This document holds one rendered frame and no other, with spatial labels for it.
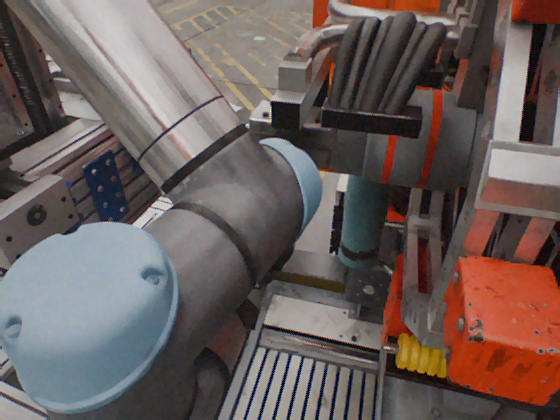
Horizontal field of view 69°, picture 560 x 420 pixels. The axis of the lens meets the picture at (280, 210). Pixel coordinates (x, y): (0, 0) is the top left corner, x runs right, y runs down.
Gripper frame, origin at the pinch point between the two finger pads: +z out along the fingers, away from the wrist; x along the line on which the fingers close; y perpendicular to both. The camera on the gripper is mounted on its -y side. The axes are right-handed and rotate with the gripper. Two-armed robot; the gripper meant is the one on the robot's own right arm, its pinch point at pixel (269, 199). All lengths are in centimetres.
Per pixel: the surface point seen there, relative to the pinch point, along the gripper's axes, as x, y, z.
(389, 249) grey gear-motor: -20, -42, 42
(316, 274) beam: 0, -70, 54
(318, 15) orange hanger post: 4, 9, 56
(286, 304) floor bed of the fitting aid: 7, -75, 43
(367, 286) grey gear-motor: -16, -50, 35
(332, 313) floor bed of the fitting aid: -8, -75, 44
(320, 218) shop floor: 5, -83, 99
